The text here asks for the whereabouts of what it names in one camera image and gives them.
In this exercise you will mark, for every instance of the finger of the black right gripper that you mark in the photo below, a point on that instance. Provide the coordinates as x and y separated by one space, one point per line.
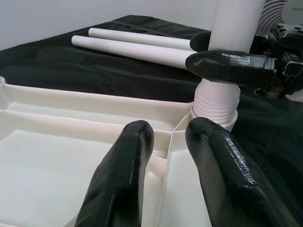
225 66
201 41

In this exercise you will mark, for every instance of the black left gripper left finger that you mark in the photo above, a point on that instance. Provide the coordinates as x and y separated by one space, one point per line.
118 177

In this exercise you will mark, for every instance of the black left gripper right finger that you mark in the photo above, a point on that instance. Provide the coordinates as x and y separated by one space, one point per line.
225 177

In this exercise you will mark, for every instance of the white plastic table leg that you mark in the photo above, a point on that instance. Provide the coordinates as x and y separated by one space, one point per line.
142 37
130 50
234 23

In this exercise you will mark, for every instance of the white plastic children table top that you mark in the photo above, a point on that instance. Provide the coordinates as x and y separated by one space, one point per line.
47 165

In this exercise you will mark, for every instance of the white standing fan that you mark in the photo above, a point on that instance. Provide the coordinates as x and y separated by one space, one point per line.
270 14

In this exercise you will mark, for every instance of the black table cloth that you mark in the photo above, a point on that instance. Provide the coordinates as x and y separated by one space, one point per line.
94 71

